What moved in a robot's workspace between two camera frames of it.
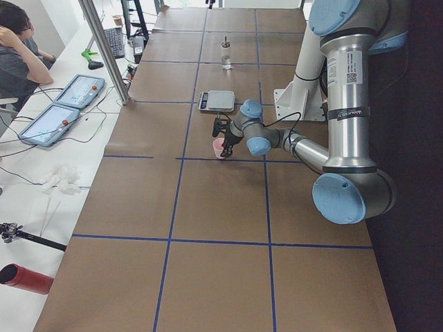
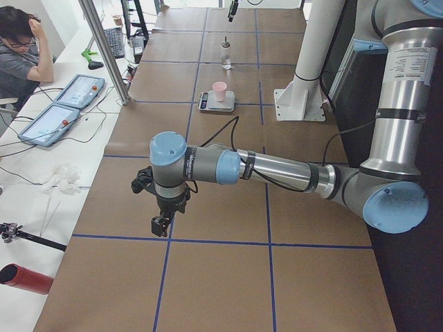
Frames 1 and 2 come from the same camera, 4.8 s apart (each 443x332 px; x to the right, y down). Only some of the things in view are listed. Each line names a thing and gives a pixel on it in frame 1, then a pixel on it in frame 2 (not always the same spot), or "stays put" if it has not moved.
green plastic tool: x=87 y=53 stays put
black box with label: x=138 y=43 stays put
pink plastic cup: x=217 y=143 → x=219 y=88
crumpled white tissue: x=64 y=178 stays put
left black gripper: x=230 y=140 → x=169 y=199
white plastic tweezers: x=44 y=226 stays put
